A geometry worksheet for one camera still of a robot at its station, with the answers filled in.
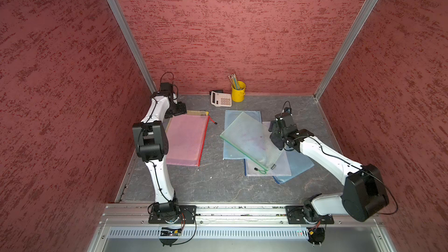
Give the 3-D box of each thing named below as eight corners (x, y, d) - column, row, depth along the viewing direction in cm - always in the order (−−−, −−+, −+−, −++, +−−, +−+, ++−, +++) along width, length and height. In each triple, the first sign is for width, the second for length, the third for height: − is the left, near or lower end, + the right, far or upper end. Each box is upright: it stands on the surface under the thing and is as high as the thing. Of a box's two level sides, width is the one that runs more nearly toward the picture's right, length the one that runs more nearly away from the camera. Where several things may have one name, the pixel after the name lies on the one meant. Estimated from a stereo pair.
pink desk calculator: (208, 107, 117) (208, 103, 114) (210, 92, 126) (210, 89, 123) (231, 107, 117) (231, 103, 114) (231, 92, 126) (231, 89, 123)
